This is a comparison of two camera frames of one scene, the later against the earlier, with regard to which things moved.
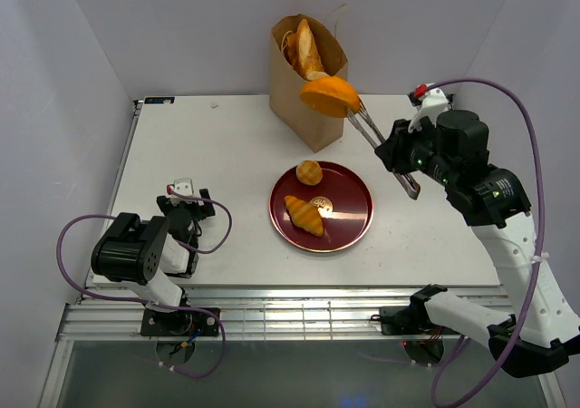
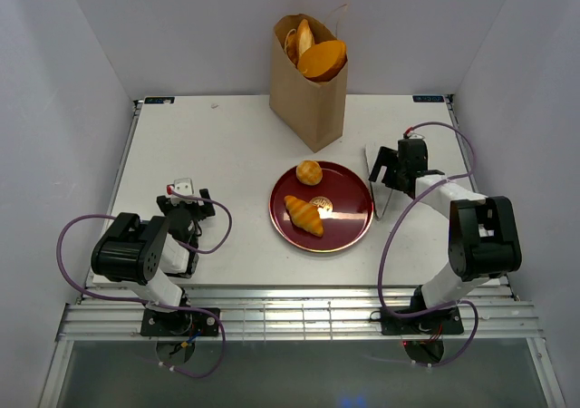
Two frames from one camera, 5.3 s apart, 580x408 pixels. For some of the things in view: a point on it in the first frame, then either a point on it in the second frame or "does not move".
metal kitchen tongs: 409,182 → 372,191
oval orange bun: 330,96 → 323,62
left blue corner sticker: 159,100 does not move
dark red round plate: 342,199 does not move
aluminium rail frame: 251,314 does not move
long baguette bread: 307,52 does not move
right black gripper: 392,151 → 385,157
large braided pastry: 291,50 does not move
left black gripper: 203,210 does not move
